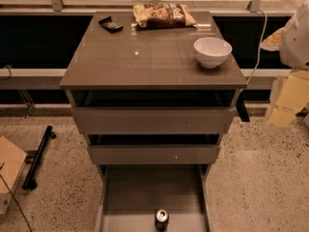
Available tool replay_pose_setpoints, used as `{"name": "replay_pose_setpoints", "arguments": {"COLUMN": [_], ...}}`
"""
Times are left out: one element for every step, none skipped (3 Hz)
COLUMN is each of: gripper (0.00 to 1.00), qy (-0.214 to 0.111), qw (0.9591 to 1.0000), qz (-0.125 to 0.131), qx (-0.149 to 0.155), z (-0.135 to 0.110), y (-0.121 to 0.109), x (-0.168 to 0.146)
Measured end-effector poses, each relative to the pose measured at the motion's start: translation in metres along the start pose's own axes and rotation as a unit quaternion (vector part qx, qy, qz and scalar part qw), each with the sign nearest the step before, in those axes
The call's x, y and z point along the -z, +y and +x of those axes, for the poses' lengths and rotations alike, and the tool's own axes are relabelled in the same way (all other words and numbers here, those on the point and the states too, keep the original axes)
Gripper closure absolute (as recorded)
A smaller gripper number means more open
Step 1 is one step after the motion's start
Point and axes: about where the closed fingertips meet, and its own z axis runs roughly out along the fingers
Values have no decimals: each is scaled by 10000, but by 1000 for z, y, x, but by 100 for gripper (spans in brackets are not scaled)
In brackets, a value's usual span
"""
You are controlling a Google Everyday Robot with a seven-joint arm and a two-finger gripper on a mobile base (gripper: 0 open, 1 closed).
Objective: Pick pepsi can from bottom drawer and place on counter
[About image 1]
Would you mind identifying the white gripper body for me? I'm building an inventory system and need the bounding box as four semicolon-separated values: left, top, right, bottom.
280;0;309;70

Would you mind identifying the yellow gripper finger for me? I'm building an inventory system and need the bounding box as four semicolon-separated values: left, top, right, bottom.
261;27;285;51
264;70;309;134

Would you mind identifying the dark pepsi soda can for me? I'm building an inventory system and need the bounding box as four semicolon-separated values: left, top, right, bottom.
154;209;169;231

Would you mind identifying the grey drawer cabinet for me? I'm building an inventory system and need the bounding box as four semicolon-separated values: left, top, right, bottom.
59;10;248;232

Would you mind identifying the grey top drawer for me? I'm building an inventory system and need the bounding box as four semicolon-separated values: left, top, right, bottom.
67;90;236;135

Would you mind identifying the grey open bottom drawer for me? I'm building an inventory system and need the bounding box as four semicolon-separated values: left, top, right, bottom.
95;164;211;232

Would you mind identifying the grey middle drawer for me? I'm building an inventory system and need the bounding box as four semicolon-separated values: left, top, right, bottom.
88;134;221;164

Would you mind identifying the white ceramic bowl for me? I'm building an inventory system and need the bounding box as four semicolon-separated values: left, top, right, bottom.
193;37;232;69

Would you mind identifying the yellow brown chip bag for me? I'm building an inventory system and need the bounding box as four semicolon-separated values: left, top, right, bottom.
133;3;196;28

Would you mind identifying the small black snack packet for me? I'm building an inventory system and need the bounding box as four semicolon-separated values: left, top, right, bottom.
98;16;124;33

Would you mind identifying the black metal bar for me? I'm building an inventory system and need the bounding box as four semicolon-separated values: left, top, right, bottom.
22;126;56;189

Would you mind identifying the white cable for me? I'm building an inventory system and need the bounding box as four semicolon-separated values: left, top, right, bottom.
246;9;268;83

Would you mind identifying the thin black cable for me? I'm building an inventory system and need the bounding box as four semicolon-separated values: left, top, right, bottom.
0;161;34;232

